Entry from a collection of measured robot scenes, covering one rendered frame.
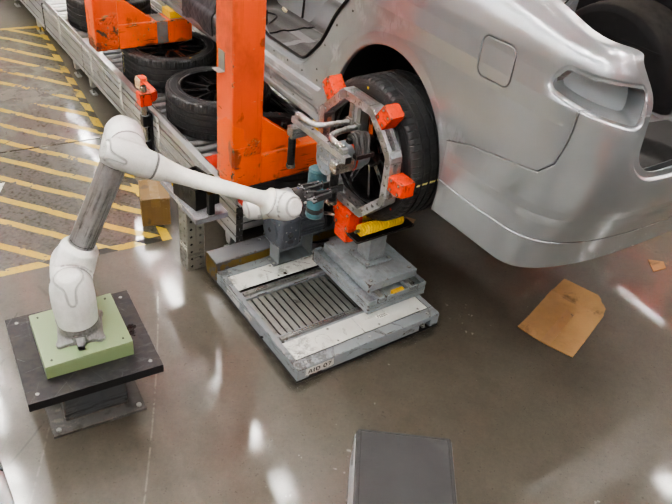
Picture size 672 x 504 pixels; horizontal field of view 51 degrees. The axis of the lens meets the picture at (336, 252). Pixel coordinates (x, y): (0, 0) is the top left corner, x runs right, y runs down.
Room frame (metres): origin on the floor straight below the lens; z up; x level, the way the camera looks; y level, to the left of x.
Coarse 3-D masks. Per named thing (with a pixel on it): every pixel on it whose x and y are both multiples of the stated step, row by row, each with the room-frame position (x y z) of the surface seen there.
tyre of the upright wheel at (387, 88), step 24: (384, 72) 2.99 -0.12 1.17; (408, 72) 3.00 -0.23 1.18; (384, 96) 2.79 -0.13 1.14; (408, 96) 2.79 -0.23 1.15; (408, 120) 2.68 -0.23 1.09; (432, 120) 2.75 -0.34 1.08; (408, 144) 2.63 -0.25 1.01; (432, 144) 2.68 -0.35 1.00; (408, 168) 2.61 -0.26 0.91; (432, 168) 2.65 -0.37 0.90; (432, 192) 2.68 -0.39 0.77; (384, 216) 2.69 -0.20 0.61
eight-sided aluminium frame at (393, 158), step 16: (336, 96) 2.91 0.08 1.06; (352, 96) 2.82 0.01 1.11; (368, 96) 2.82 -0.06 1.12; (320, 112) 3.00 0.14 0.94; (368, 112) 2.72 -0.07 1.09; (320, 128) 2.99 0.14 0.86; (384, 144) 2.62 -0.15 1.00; (400, 160) 2.61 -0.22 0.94; (384, 176) 2.60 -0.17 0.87; (384, 192) 2.59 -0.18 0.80; (352, 208) 2.75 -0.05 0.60; (368, 208) 2.66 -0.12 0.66
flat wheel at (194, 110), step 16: (176, 80) 4.16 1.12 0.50; (192, 80) 4.30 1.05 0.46; (208, 80) 4.27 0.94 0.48; (176, 96) 3.93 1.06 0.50; (192, 96) 3.96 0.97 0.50; (208, 96) 4.11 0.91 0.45; (176, 112) 3.92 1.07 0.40; (192, 112) 3.86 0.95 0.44; (208, 112) 3.84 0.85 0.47; (192, 128) 3.86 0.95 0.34; (208, 128) 3.84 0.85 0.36
